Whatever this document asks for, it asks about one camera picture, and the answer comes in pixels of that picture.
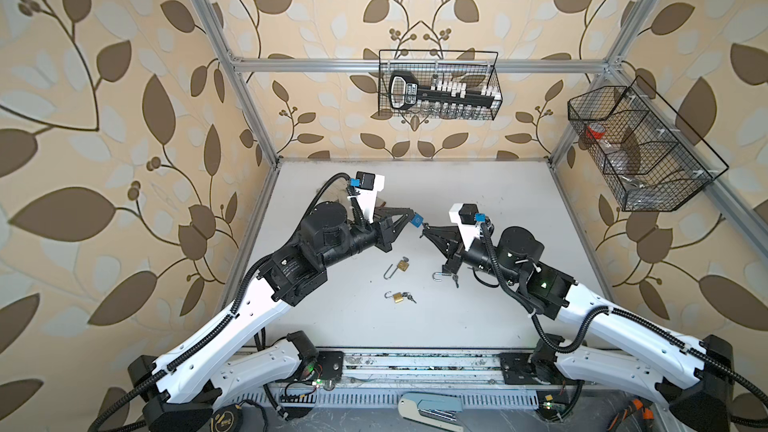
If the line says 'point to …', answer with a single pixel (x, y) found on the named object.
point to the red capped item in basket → (595, 130)
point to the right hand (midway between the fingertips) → (427, 231)
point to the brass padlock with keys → (400, 296)
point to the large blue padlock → (416, 220)
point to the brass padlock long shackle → (402, 265)
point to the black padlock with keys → (453, 276)
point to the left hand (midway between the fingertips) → (414, 212)
